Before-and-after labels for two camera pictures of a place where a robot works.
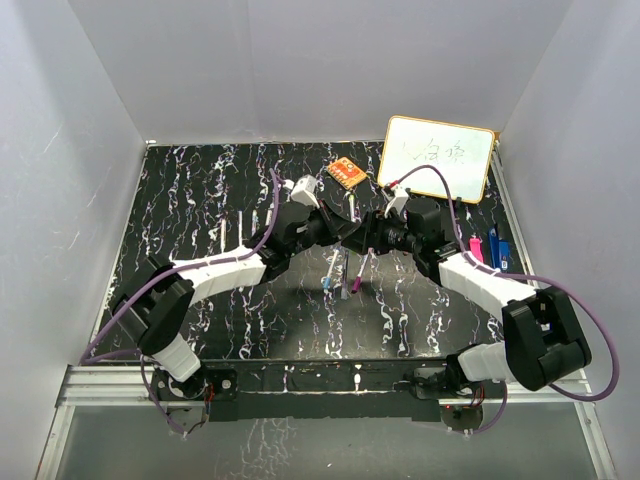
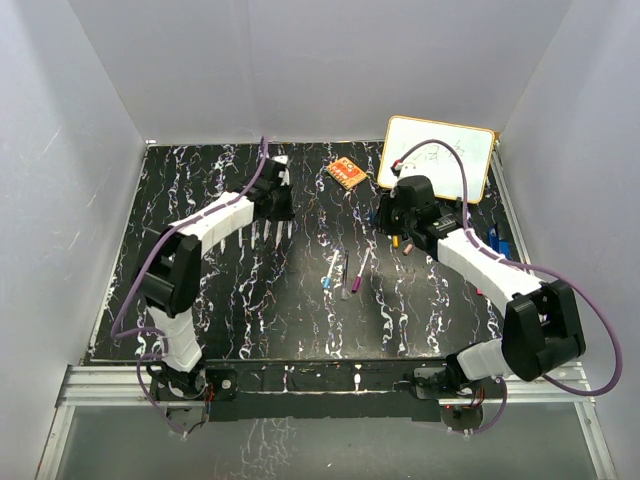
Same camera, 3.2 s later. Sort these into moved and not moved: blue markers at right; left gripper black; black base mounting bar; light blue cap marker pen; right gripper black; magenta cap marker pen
Moved: right gripper black; left gripper black
Not moved: black base mounting bar; light blue cap marker pen; magenta cap marker pen; blue markers at right
